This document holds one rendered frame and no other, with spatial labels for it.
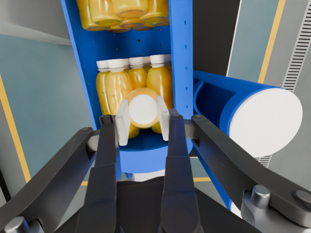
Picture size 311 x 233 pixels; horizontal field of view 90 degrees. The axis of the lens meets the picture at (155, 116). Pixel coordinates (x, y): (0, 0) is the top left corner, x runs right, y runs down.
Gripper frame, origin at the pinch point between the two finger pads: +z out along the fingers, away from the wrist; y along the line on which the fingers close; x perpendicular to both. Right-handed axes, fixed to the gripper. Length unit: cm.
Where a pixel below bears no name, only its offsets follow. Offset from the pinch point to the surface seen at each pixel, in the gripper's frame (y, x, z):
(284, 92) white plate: 48, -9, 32
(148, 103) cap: 0.7, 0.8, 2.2
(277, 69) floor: 135, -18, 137
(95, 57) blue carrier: -13.1, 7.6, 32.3
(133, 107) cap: -1.2, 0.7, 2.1
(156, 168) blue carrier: 0.9, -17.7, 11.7
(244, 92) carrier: 36, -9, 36
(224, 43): 69, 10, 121
